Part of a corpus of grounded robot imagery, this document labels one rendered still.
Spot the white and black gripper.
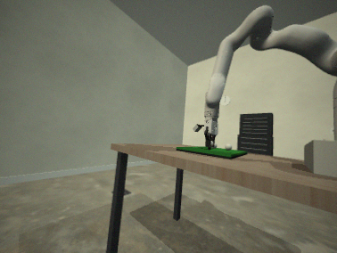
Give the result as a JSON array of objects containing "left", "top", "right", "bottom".
[{"left": 204, "top": 117, "right": 218, "bottom": 147}]

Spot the green turf mat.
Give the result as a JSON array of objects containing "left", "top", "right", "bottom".
[{"left": 177, "top": 146, "right": 243, "bottom": 159}]

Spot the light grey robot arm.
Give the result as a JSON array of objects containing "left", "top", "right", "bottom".
[{"left": 204, "top": 5, "right": 337, "bottom": 118}]

